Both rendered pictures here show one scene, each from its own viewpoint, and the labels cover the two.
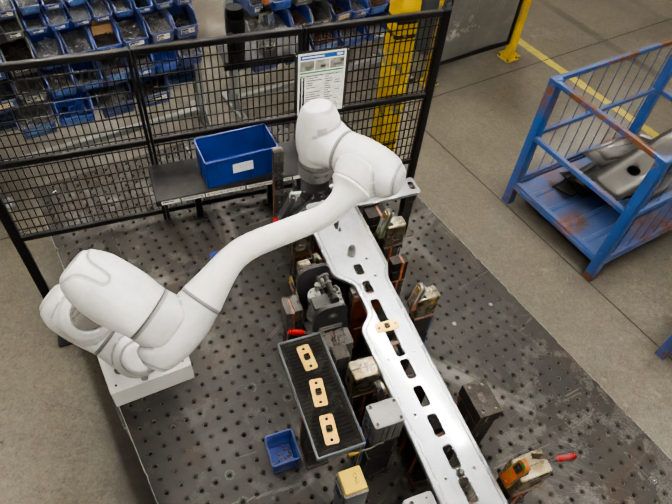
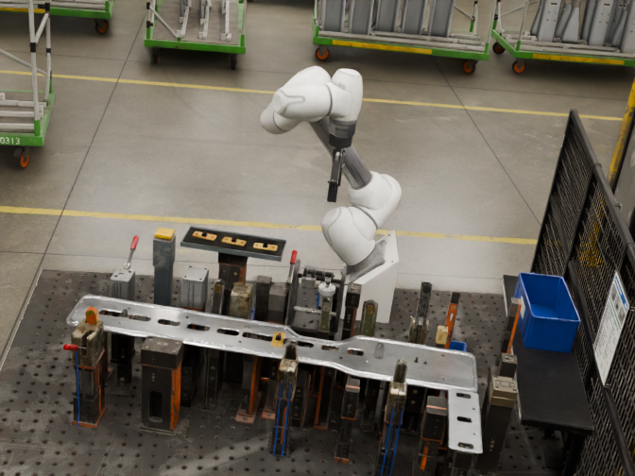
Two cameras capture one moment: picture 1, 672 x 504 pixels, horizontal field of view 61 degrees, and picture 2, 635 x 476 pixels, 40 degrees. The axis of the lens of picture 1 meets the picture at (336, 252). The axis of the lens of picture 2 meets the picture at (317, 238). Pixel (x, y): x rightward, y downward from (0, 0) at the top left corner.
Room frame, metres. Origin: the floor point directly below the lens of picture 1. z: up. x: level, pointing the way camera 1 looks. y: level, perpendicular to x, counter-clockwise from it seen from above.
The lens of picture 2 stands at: (2.36, -2.29, 2.66)
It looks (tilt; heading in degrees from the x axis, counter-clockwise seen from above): 27 degrees down; 119
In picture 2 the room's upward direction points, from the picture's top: 7 degrees clockwise
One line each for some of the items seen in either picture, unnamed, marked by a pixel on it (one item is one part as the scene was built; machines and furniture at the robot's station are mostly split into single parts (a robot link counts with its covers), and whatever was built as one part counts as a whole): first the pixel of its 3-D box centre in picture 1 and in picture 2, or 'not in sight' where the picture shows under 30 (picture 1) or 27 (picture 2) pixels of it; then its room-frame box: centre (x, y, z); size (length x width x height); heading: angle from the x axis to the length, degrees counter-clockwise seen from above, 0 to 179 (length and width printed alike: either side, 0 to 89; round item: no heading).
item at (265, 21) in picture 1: (266, 23); not in sight; (2.07, 0.36, 1.53); 0.06 x 0.06 x 0.20
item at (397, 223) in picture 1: (389, 250); (390, 429); (1.56, -0.22, 0.87); 0.12 x 0.09 x 0.35; 115
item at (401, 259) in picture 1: (393, 281); (348, 421); (1.42, -0.24, 0.84); 0.11 x 0.08 x 0.29; 115
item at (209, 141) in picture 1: (236, 155); (544, 311); (1.80, 0.44, 1.09); 0.30 x 0.17 x 0.13; 119
